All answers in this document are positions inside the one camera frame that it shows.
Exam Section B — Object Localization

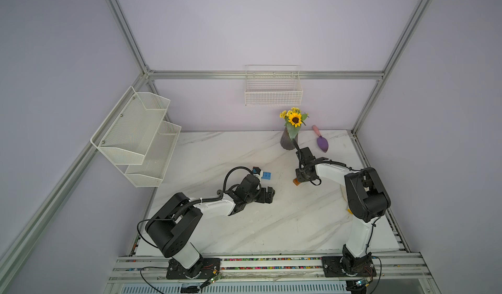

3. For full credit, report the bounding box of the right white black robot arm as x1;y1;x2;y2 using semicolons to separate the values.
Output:
293;142;391;274

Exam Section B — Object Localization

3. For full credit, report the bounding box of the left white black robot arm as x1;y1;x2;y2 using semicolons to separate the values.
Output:
137;166;275;272

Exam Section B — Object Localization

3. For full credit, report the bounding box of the purple pink garden trowel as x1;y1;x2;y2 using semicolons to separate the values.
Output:
312;125;329;153

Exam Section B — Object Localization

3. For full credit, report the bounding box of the sunflower bouquet in grey vase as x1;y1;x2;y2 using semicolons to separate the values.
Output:
279;107;309;150

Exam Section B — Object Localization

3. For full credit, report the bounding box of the white mesh two-tier shelf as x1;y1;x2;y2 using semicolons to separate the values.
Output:
90;87;182;188

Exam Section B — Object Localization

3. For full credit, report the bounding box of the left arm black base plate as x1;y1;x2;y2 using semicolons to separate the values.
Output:
166;257;222;280

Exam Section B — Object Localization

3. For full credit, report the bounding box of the white wire wall basket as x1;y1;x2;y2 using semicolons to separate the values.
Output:
244;65;303;106

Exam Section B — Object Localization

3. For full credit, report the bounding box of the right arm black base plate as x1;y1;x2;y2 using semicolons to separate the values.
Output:
321;256;376;278

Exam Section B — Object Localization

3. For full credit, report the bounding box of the aluminium front rail frame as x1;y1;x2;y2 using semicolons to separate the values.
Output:
107;252;433;284

